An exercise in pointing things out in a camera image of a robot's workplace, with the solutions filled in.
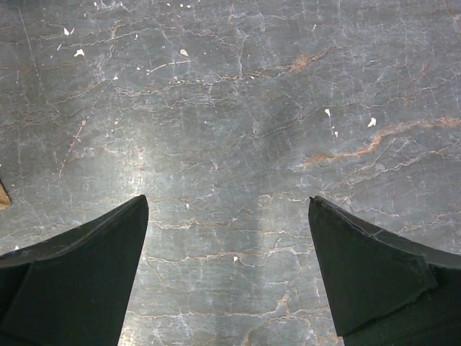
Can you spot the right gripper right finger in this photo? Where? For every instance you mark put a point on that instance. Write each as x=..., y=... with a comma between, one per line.
x=382, y=288

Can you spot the brown canvas bag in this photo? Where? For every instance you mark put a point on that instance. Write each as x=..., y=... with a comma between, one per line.
x=5, y=200

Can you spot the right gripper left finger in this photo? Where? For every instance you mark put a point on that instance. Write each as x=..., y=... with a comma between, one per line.
x=74, y=288

